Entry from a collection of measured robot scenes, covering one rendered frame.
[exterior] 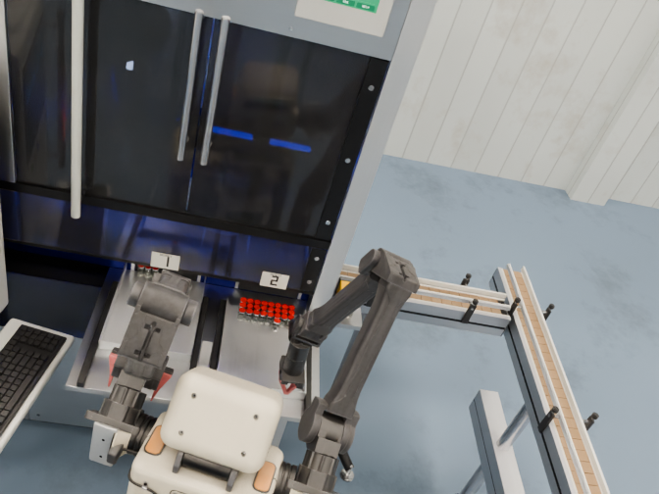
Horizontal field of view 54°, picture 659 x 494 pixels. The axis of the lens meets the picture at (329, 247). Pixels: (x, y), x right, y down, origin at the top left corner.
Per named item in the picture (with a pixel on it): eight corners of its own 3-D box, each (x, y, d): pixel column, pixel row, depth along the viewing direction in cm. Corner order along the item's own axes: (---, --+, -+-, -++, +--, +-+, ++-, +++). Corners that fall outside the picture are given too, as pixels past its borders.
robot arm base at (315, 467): (283, 485, 131) (339, 505, 131) (296, 446, 133) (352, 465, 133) (283, 481, 139) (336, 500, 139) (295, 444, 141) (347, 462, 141)
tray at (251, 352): (226, 304, 211) (228, 296, 208) (303, 317, 215) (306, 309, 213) (214, 388, 184) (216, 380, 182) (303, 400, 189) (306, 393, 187)
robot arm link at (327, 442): (312, 459, 133) (334, 466, 135) (327, 410, 136) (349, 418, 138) (296, 451, 142) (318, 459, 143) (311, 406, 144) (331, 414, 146)
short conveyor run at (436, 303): (320, 309, 226) (331, 275, 216) (320, 278, 238) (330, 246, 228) (501, 339, 237) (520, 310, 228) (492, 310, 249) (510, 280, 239)
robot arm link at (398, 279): (393, 254, 133) (433, 272, 136) (372, 243, 146) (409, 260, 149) (302, 448, 135) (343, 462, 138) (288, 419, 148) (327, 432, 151)
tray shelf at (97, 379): (109, 271, 211) (109, 267, 210) (318, 307, 223) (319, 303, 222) (65, 389, 174) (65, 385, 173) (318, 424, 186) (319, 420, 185)
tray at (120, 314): (125, 270, 211) (126, 262, 209) (205, 283, 215) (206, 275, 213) (98, 348, 185) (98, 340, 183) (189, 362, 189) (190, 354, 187)
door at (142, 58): (17, 179, 181) (5, -35, 145) (185, 212, 189) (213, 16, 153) (17, 180, 180) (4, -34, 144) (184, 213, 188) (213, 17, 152)
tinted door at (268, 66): (186, 212, 189) (215, 16, 153) (329, 239, 196) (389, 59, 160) (186, 213, 188) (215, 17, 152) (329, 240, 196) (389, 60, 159)
